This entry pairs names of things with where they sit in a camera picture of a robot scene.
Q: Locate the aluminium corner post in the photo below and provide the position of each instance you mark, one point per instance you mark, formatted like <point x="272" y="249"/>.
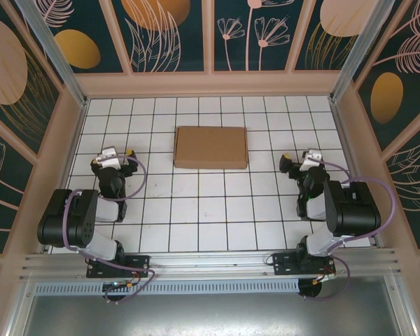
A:
<point x="57" y="56"/>
<point x="362" y="52"/>

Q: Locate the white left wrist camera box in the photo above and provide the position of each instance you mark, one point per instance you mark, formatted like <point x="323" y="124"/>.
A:
<point x="108" y="157"/>

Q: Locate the wall panel with pink flowers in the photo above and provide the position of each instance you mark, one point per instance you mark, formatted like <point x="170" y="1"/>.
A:
<point x="238" y="52"/>

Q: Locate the wall panel orange disc leaves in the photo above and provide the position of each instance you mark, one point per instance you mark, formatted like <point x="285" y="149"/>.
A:
<point x="154" y="14"/>

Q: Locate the wall panel with orange oval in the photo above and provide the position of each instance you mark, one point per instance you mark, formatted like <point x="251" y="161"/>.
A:
<point x="77" y="49"/>

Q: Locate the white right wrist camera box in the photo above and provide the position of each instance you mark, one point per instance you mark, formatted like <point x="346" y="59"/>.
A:
<point x="313" y="155"/>

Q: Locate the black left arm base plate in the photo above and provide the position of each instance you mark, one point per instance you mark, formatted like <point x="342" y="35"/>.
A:
<point x="140" y="264"/>

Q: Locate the brown cardboard box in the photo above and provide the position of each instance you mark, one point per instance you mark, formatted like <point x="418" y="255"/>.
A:
<point x="210" y="147"/>

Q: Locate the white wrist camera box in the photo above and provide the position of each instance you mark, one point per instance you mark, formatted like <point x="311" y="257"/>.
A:
<point x="313" y="155"/>
<point x="108" y="157"/>

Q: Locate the wall panel with single flower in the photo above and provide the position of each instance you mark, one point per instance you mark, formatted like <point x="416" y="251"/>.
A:
<point x="3" y="182"/>

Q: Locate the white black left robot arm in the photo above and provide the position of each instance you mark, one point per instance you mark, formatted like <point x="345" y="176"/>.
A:
<point x="66" y="217"/>

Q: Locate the wall panel with feather leaves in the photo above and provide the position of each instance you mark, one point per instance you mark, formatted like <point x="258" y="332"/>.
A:
<point x="413" y="182"/>

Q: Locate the aluminium table side rail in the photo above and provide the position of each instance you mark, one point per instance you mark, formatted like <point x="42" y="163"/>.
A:
<point x="68" y="161"/>
<point x="343" y="140"/>

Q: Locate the grey metal sheet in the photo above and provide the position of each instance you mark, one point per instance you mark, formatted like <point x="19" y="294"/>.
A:
<point x="210" y="315"/>

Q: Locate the wall panel orange oval feather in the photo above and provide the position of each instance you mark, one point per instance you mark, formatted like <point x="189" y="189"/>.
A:
<point x="386" y="98"/>

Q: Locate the wall panel with pink feather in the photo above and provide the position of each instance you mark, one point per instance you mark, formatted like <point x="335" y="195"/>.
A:
<point x="399" y="31"/>

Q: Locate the wall panel beige disc gold lines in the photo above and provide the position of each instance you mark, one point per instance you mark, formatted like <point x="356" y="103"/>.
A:
<point x="339" y="17"/>

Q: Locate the long aluminium mounting rail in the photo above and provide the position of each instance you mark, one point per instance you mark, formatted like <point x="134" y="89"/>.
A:
<point x="213" y="266"/>

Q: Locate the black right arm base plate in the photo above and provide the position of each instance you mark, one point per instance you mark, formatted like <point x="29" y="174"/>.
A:
<point x="283" y="262"/>

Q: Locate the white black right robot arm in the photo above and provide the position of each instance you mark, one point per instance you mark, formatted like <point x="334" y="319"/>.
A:
<point x="357" y="210"/>

